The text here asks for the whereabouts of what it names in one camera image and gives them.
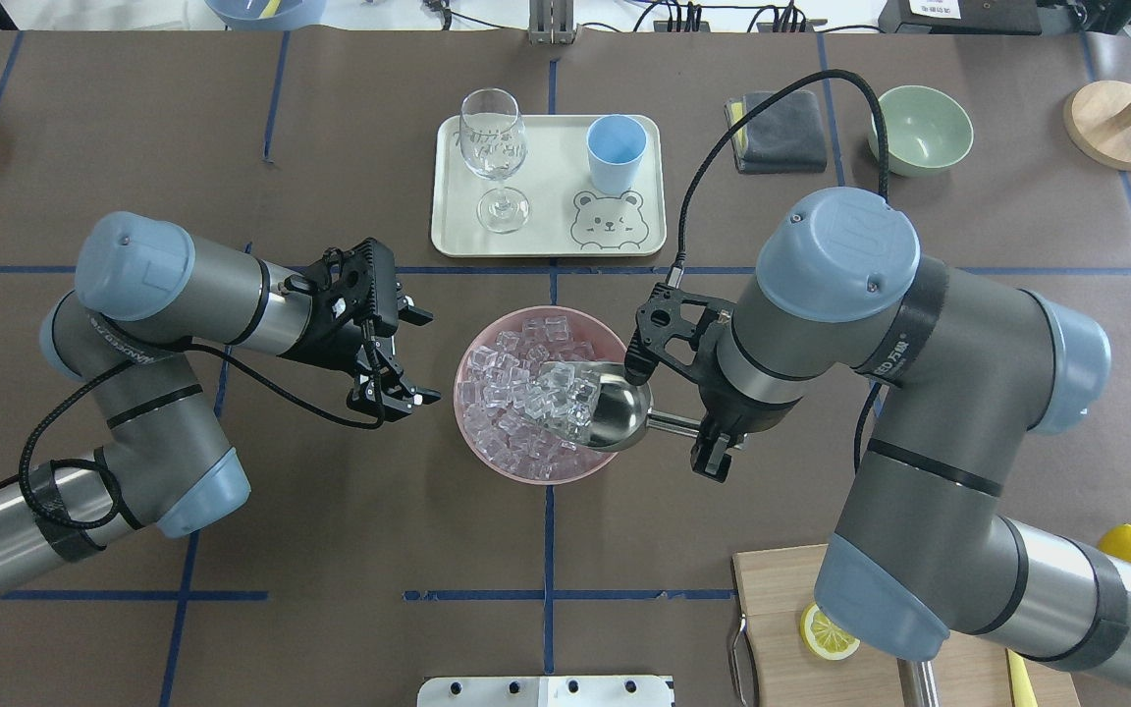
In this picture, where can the green ceramic bowl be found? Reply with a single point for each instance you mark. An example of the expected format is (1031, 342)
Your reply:
(928, 131)

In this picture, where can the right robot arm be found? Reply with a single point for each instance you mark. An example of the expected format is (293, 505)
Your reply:
(971, 367)

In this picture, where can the dark grey folded cloth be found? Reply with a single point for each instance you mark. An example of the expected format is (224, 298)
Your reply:
(783, 139)

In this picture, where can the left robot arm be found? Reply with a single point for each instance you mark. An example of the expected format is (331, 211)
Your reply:
(138, 444)

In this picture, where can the wooden cup tree stand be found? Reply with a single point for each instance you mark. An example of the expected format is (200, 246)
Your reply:
(1098, 120)

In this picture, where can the pink bowl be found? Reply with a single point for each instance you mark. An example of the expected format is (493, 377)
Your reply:
(541, 393)

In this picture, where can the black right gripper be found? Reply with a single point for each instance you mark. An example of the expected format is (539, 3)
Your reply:
(726, 417)

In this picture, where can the metal ice scoop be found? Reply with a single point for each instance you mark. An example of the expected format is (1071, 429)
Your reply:
(606, 412)

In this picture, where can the wooden cutting board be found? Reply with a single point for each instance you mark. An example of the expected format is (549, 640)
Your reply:
(802, 659)

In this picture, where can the aluminium frame post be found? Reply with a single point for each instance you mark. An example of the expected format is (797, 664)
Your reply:
(552, 22)

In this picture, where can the yellow plastic knife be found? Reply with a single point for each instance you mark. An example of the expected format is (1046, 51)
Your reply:
(1021, 688)

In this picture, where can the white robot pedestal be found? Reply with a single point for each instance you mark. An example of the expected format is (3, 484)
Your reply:
(568, 690)

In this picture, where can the cream bear tray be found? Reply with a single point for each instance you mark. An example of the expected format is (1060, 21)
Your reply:
(568, 218)

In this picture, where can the blue bowl on side table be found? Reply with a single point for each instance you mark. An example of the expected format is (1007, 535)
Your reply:
(268, 15)

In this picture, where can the blue plastic cup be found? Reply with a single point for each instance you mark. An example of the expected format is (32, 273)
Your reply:
(615, 145)

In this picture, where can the lemon half slice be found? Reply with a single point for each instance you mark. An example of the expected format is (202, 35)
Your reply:
(824, 638)

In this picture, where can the clear wine glass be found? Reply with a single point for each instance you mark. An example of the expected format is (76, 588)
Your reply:
(494, 146)

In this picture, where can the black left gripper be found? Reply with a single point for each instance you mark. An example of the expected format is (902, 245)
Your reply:
(322, 345)

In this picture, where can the clear ice cubes pile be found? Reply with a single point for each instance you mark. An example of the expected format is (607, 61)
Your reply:
(511, 393)

